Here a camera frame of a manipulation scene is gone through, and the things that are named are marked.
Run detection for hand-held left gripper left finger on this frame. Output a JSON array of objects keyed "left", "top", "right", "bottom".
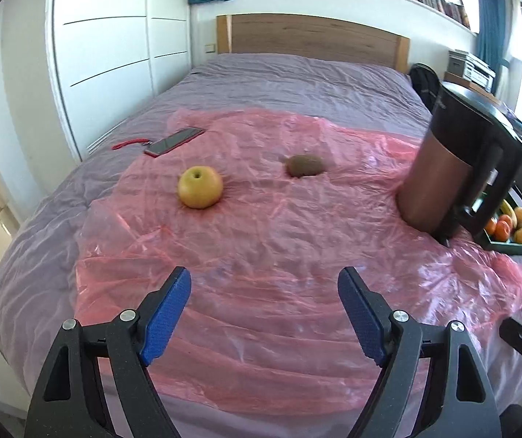
[{"left": 24, "top": 266, "right": 192, "bottom": 438}]

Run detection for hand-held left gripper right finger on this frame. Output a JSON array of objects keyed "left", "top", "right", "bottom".
[{"left": 338, "top": 266, "right": 503, "bottom": 438}]

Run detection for dark green tray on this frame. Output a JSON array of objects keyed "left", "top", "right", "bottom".
[{"left": 480, "top": 187, "right": 522, "bottom": 256}]

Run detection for pink plastic sheet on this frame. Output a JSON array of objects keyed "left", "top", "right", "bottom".
[{"left": 75, "top": 107, "right": 522, "bottom": 416}]

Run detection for yellow green apple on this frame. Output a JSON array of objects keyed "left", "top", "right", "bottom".
[{"left": 178, "top": 166, "right": 223, "bottom": 210}]

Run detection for yellow banana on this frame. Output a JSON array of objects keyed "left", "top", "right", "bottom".
[{"left": 498, "top": 198, "right": 517, "bottom": 229}]

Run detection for elongated brown kiwi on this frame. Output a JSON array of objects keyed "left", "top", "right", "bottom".
[{"left": 285, "top": 154, "right": 326, "bottom": 178}]

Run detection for copper electric kettle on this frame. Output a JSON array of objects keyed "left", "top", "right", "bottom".
[{"left": 395, "top": 81, "right": 522, "bottom": 247}]

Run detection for smartphone with red case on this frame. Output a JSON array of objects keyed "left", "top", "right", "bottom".
[{"left": 144, "top": 128, "right": 206, "bottom": 158}]

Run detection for black backpack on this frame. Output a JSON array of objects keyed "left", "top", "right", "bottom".
[{"left": 408, "top": 63, "right": 442, "bottom": 112}]

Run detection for bed with wooden headboard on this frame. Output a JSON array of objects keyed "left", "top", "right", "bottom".
[{"left": 0, "top": 52, "right": 522, "bottom": 438}]

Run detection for white wardrobe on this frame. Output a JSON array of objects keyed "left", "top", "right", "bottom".
[{"left": 46, "top": 0, "right": 193, "bottom": 162}]

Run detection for grey stacked boxes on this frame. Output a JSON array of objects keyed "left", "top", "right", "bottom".
[{"left": 448, "top": 49, "right": 494, "bottom": 92}]

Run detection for wooden headboard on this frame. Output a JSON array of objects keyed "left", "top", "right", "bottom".
[{"left": 216, "top": 14, "right": 411, "bottom": 74}]

